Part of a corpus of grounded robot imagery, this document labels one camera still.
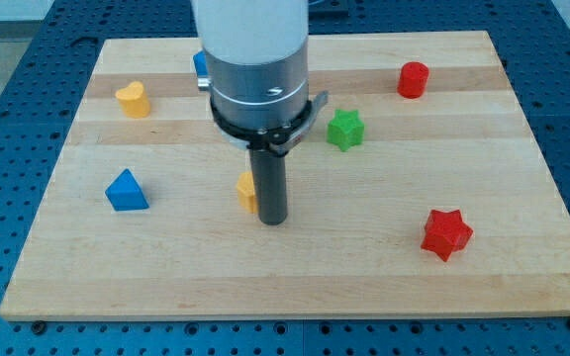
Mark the yellow heart block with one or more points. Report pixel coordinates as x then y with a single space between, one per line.
133 100

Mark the red cylinder block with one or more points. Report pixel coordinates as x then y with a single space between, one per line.
413 80

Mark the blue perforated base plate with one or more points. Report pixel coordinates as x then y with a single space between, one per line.
39 102

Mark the blue triangle block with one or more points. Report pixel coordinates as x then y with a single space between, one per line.
126 194

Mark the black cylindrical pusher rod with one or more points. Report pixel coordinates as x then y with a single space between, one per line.
269 179

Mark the yellow hexagon block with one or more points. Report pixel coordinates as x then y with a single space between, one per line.
245 192

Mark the wooden board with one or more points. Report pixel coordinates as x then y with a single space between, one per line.
351 245

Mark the black clamp with metal lever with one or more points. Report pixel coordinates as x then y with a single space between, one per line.
279 141

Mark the green star block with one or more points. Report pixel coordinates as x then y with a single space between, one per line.
345 129

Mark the red star block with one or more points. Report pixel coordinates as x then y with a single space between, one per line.
445 233

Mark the blue block behind arm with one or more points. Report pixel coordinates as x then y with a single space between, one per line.
199 61

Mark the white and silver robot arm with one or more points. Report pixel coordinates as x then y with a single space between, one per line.
256 58

